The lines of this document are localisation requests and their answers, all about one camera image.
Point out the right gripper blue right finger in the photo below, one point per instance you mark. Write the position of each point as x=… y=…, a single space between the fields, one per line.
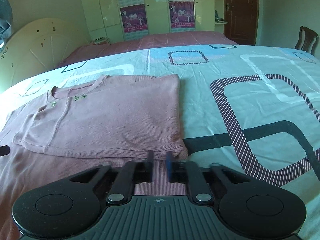
x=189 y=174

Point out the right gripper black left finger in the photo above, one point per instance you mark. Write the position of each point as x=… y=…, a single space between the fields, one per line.
x=132 y=173

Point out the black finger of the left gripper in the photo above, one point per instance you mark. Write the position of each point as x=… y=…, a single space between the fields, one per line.
x=4 y=150

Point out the pink sweatshirt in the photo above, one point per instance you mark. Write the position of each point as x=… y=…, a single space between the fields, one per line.
x=112 y=120

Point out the light blue patterned bedsheet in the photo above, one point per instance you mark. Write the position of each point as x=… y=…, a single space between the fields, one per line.
x=249 y=118

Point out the cream curved headboard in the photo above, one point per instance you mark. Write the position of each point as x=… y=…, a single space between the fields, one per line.
x=38 y=47

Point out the maroon striped bedspread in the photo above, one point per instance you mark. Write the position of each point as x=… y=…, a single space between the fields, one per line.
x=185 y=38

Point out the stack of papers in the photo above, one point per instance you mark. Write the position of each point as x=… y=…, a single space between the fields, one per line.
x=101 y=40

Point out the lower left poster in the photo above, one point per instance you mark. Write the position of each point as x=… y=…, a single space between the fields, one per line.
x=134 y=18

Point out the poster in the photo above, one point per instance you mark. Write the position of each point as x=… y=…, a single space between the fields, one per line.
x=182 y=14
x=134 y=18

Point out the corner shelf unit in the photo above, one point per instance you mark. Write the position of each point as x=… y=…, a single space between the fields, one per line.
x=220 y=19

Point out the lower right poster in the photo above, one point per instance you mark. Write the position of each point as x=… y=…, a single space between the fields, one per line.
x=182 y=14

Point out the cream wardrobe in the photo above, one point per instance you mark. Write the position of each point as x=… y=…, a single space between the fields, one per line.
x=103 y=18

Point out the dark wooden door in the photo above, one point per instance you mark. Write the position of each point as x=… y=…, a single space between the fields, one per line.
x=242 y=17

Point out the dark wooden chair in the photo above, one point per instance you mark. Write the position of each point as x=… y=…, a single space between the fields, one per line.
x=307 y=41

